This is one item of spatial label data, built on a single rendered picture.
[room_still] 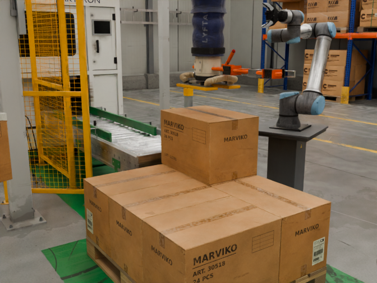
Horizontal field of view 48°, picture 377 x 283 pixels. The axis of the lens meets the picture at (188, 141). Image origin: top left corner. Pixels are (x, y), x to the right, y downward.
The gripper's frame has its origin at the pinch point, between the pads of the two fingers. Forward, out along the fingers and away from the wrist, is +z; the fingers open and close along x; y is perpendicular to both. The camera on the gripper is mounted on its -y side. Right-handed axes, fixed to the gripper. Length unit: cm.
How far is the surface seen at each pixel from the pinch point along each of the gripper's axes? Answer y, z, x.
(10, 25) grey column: 133, 123, -5
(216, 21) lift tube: 16.8, 23.9, -3.9
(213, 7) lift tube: 16.7, 26.4, 4.5
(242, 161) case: -4, 17, -93
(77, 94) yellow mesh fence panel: 143, 72, -59
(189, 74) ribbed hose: 43, 26, -39
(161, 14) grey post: 345, -134, 22
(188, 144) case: 21, 43, -82
